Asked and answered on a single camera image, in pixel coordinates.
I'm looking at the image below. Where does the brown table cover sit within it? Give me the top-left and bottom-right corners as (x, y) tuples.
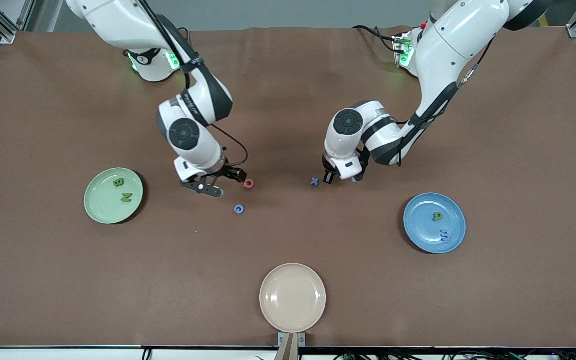
(0, 26), (576, 348)

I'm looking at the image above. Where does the blue plate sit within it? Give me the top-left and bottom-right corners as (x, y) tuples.
(403, 192), (467, 254)

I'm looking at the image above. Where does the light green plate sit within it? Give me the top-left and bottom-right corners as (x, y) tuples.
(84, 167), (145, 225)

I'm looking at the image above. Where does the beige plate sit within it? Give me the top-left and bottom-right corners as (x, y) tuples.
(259, 263), (327, 334)

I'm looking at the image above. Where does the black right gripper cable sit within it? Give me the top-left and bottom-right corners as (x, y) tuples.
(138, 0), (250, 168)

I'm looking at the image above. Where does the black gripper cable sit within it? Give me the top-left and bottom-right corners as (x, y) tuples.
(138, 0), (250, 168)
(359, 37), (495, 182)

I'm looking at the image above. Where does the black left arm base cable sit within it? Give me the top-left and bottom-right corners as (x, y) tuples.
(352, 25), (404, 53)

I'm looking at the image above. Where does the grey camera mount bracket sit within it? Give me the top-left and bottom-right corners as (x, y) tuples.
(277, 332), (306, 360)

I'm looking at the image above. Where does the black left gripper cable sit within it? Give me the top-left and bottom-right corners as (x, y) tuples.
(359, 37), (495, 182)

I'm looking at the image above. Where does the white table edge rail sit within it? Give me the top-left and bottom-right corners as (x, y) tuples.
(0, 346), (576, 360)

